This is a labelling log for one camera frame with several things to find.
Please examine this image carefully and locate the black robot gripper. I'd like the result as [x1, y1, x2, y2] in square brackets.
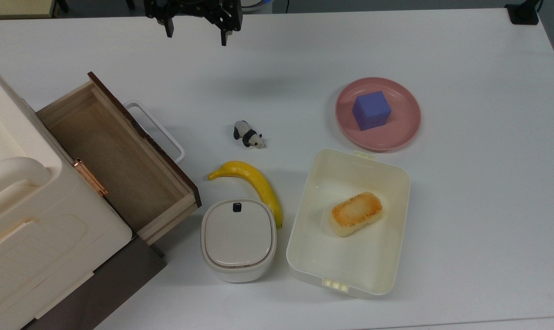
[144, 0, 243, 47]

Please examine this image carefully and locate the small panda toy figure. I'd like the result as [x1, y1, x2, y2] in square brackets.
[233, 121, 267, 149]

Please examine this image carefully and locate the open wooden drawer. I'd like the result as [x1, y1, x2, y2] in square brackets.
[36, 71, 202, 246]

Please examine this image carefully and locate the yellow banana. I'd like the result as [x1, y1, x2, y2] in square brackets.
[208, 160, 284, 229]

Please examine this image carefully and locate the copper metal latch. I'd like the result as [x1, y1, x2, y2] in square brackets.
[71, 159, 109, 197]

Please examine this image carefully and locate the purple cube block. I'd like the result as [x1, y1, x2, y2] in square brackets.
[352, 90, 392, 132]

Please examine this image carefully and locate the white lidded square container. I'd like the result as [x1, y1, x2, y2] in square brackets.
[200, 198, 278, 283]

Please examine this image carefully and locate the pink round plate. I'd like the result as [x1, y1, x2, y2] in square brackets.
[335, 77, 422, 152]

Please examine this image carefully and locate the toasted bread piece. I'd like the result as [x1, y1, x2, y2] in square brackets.
[329, 192, 384, 238]

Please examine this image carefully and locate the cream plastic cabinet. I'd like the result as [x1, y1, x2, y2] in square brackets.
[0, 60, 133, 330]

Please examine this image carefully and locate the dark brown base board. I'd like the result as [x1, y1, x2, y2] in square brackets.
[21, 236, 167, 330]

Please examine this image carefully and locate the cream rectangular plastic bin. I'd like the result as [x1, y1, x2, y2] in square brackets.
[286, 148, 411, 299]

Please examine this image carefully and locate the white drawer handle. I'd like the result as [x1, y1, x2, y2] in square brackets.
[123, 100, 186, 164]

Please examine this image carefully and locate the black table clamp mount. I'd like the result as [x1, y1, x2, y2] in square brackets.
[505, 0, 544, 25]

